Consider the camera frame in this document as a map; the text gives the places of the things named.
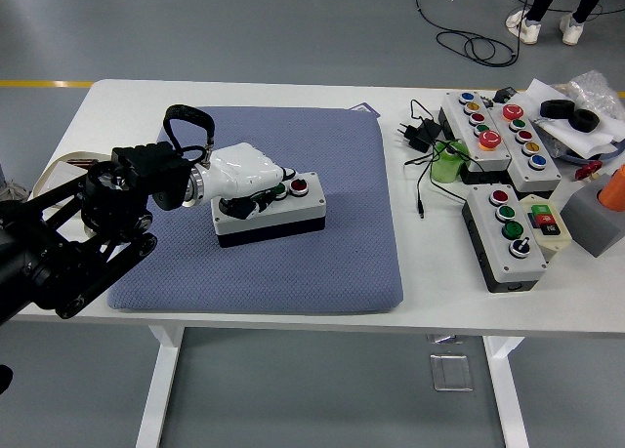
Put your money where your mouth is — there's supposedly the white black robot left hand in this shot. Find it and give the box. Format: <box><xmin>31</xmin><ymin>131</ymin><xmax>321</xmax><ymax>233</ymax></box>
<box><xmin>202</xmin><ymin>143</ymin><xmax>297</xmax><ymax>221</ymax></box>

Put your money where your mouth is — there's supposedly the grey four-button control box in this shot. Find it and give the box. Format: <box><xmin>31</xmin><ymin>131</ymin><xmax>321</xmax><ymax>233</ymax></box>
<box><xmin>209</xmin><ymin>170</ymin><xmax>327</xmax><ymax>248</ymax></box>
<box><xmin>461</xmin><ymin>183</ymin><xmax>548</xmax><ymax>294</ymax></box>

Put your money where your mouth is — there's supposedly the grey five-button control box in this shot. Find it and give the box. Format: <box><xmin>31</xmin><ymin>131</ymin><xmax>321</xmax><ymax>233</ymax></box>
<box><xmin>437</xmin><ymin>90</ymin><xmax>514</xmax><ymax>185</ymax></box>
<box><xmin>487</xmin><ymin>103</ymin><xmax>563</xmax><ymax>195</ymax></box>

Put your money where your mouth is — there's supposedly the blue-grey textured mat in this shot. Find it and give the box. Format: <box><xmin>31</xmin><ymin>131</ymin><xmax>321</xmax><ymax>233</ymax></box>
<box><xmin>106</xmin><ymin>106</ymin><xmax>405</xmax><ymax>315</ymax></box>

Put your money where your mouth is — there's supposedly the purple-edged card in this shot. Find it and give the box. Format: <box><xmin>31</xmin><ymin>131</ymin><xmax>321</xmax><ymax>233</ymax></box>
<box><xmin>349</xmin><ymin>101</ymin><xmax>382</xmax><ymax>120</ymax></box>

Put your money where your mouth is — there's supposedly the beige shallow tray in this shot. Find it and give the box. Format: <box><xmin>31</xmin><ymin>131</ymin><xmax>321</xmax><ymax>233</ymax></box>
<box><xmin>29</xmin><ymin>149</ymin><xmax>118</xmax><ymax>198</ymax></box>

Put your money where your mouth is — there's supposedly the black power adapter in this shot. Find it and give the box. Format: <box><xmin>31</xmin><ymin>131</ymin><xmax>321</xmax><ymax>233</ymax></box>
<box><xmin>394</xmin><ymin>118</ymin><xmax>440</xmax><ymax>152</ymax></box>

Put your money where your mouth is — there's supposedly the yellow floor tape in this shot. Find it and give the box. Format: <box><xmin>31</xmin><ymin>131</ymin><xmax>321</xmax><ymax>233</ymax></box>
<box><xmin>0</xmin><ymin>79</ymin><xmax>94</xmax><ymax>89</ymax></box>

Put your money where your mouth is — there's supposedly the white table leg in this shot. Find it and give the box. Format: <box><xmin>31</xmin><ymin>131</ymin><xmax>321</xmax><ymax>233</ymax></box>
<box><xmin>134</xmin><ymin>324</ymin><xmax>186</xmax><ymax>448</ymax></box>
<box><xmin>482</xmin><ymin>335</ymin><xmax>531</xmax><ymax>448</ymax></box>

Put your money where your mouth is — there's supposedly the metal floor hatch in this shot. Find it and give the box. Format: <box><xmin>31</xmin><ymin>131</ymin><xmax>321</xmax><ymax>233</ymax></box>
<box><xmin>429</xmin><ymin>352</ymin><xmax>475</xmax><ymax>393</ymax></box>

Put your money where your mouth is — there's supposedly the white paper sheet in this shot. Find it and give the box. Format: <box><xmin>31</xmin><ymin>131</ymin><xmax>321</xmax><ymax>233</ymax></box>
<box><xmin>517</xmin><ymin>78</ymin><xmax>625</xmax><ymax>159</ymax></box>

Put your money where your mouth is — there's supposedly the red valve knob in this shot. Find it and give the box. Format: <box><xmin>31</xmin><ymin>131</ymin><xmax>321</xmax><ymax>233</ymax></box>
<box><xmin>574</xmin><ymin>160</ymin><xmax>604</xmax><ymax>181</ymax></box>

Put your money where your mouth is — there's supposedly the grey block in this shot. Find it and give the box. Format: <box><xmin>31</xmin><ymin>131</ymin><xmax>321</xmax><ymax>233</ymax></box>
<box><xmin>560</xmin><ymin>172</ymin><xmax>625</xmax><ymax>259</ymax></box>

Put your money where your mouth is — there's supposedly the clear bubble wrap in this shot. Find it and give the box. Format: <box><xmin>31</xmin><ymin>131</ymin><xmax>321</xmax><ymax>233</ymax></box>
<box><xmin>565</xmin><ymin>70</ymin><xmax>625</xmax><ymax>127</ymax></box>

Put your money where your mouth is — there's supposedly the orange cylinder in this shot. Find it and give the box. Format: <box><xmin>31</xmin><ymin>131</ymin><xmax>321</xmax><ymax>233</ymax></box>
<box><xmin>599</xmin><ymin>163</ymin><xmax>625</xmax><ymax>214</ymax></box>

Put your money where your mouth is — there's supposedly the blue hoop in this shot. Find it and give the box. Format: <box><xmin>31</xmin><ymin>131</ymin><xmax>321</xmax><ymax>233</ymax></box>
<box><xmin>559</xmin><ymin>143</ymin><xmax>625</xmax><ymax>166</ymax></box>

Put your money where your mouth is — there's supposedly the white wall switch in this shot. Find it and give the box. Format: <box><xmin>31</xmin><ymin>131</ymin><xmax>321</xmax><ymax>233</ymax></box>
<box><xmin>46</xmin><ymin>160</ymin><xmax>89</xmax><ymax>188</ymax></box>

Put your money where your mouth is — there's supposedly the black adapter cord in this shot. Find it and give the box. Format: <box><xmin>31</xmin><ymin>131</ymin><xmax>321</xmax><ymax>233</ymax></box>
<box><xmin>402</xmin><ymin>99</ymin><xmax>473</xmax><ymax>220</ymax></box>

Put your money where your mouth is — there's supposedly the black floor cable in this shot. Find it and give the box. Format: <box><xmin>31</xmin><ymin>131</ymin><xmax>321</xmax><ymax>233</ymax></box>
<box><xmin>414</xmin><ymin>0</ymin><xmax>538</xmax><ymax>68</ymax></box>

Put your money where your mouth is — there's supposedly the cream three-button switch box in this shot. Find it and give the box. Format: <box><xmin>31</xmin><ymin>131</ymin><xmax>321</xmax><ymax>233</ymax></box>
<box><xmin>518</xmin><ymin>193</ymin><xmax>572</xmax><ymax>264</ymax></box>

